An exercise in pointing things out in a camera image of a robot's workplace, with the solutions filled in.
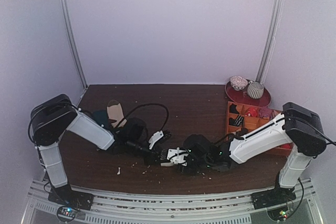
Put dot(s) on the red sock in box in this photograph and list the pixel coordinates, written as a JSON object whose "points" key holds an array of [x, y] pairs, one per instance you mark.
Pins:
{"points": [[252, 112]]}

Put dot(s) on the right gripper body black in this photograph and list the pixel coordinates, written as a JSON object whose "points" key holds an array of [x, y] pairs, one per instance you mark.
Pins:
{"points": [[181, 166]]}

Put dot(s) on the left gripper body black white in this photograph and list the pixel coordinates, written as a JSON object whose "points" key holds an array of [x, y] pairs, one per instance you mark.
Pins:
{"points": [[151, 156]]}

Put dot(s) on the cream white sock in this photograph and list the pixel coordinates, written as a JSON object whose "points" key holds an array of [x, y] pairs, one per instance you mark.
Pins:
{"points": [[167, 164]]}

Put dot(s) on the black sock in box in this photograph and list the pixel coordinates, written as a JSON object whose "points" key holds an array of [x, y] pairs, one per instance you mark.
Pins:
{"points": [[233, 109]]}

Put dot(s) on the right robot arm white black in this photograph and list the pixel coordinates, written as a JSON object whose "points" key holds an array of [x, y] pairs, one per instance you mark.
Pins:
{"points": [[295, 125]]}

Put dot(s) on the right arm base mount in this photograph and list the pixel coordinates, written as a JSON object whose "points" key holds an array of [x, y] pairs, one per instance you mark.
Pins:
{"points": [[272, 197]]}

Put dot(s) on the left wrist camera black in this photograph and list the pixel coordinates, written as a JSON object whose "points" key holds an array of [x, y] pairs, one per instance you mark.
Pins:
{"points": [[133, 130]]}

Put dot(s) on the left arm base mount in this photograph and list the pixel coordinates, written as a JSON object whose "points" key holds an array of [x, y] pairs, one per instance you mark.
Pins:
{"points": [[75, 199]]}

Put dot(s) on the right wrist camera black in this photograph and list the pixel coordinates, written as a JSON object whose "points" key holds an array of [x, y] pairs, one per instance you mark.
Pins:
{"points": [[197, 145]]}

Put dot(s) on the dark teal monkey sock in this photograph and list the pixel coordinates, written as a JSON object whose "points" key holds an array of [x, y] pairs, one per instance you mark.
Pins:
{"points": [[101, 118]]}

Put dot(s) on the right aluminium frame post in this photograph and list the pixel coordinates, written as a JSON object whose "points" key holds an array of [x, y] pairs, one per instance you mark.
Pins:
{"points": [[270, 41]]}

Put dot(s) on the orange wooden compartment box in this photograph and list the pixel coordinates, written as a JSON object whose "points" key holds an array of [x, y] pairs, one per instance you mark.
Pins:
{"points": [[244, 121]]}

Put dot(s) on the striped black white sock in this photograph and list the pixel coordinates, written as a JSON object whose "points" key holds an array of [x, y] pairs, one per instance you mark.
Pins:
{"points": [[238, 121]]}

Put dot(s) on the left aluminium frame post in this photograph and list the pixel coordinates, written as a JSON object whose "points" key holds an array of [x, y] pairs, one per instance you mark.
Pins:
{"points": [[72, 43]]}

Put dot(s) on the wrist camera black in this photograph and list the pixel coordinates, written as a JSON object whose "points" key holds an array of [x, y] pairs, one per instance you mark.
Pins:
{"points": [[133, 130], [197, 145]]}

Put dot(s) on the pink sock in box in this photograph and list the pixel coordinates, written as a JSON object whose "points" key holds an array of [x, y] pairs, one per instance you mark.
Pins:
{"points": [[265, 113]]}

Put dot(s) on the aluminium frame post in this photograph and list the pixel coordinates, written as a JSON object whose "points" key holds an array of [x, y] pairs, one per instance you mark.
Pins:
{"points": [[72, 43], [270, 41]]}

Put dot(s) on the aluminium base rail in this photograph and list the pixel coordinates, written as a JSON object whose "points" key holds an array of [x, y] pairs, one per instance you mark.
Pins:
{"points": [[235, 207]]}

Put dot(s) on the beige brown striped sock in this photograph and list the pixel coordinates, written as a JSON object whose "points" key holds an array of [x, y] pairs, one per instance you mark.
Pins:
{"points": [[115, 114]]}

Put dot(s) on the grey striped cup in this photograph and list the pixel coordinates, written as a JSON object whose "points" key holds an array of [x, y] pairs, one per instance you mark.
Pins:
{"points": [[255, 90]]}

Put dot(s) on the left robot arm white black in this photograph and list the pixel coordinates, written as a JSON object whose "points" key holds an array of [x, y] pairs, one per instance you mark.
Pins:
{"points": [[113, 129]]}

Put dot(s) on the white patterned bowl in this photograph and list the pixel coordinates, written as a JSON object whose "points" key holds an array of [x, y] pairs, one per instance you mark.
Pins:
{"points": [[238, 83]]}

